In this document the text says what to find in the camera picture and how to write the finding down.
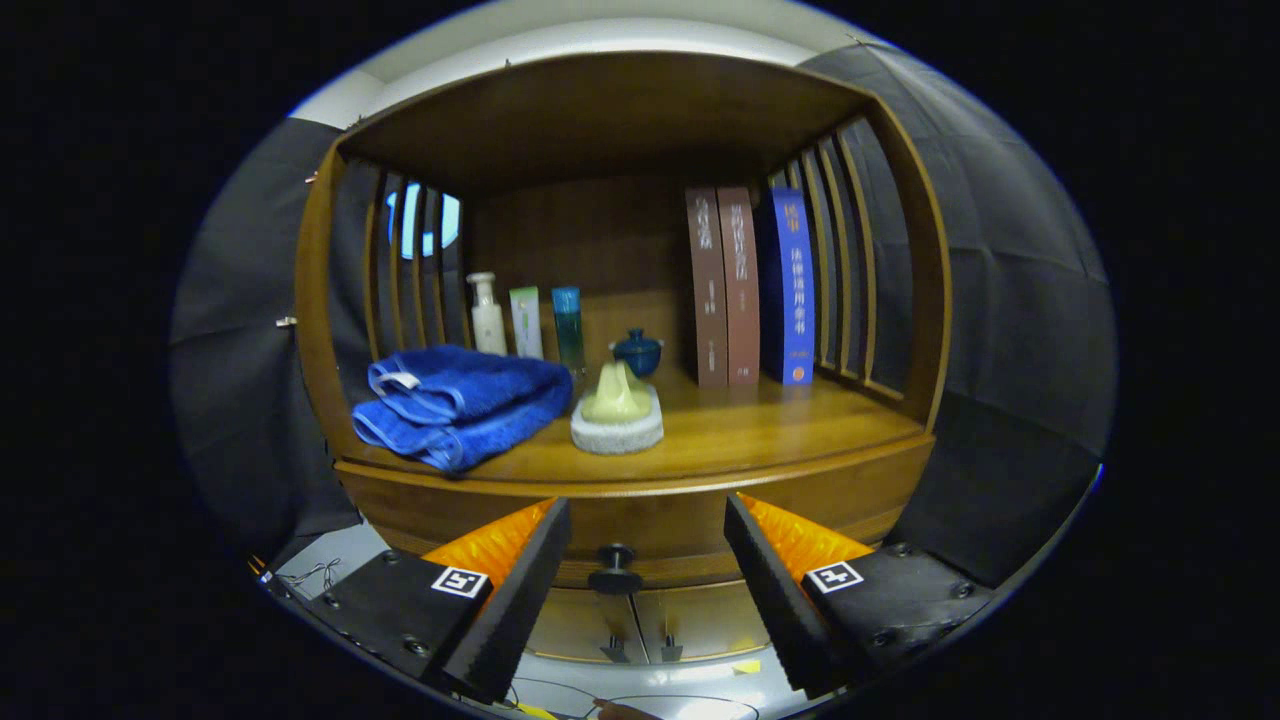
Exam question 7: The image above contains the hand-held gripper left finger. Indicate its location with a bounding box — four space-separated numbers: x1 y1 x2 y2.
300 497 573 704

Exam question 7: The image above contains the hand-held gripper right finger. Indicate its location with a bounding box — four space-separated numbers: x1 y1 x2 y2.
722 492 998 701

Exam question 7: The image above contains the wooden drawer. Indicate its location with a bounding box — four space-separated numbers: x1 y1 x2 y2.
340 435 936 598

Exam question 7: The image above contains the yellow-green scrub brush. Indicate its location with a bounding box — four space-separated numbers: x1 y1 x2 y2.
570 360 666 456

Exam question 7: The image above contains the wooden cabinet door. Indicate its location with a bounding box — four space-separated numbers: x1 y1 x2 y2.
635 580 773 662
525 586 641 664

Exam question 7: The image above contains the wooden countertop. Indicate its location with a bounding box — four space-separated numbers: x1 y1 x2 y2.
335 360 936 498

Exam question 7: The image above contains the wooden cabinet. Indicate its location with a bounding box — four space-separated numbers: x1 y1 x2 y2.
295 50 953 666

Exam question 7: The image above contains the blue folded towel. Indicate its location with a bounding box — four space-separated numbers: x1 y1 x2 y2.
352 345 576 474

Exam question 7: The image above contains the teal bottle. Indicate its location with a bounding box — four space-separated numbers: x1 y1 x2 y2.
551 287 587 376

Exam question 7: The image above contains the blue lidded teacup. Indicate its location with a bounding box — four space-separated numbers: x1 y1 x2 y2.
610 328 666 379

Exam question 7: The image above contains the white and green tube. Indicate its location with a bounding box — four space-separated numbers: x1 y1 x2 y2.
509 287 544 361

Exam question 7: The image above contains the white pump bottle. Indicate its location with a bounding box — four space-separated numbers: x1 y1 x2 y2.
466 272 508 358

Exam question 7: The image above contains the blue book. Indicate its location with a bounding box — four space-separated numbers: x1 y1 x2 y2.
765 187 817 387

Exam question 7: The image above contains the light brown book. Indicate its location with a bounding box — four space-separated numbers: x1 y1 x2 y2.
717 186 762 387

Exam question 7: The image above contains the dark brown book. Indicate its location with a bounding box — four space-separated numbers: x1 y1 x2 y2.
685 187 729 389

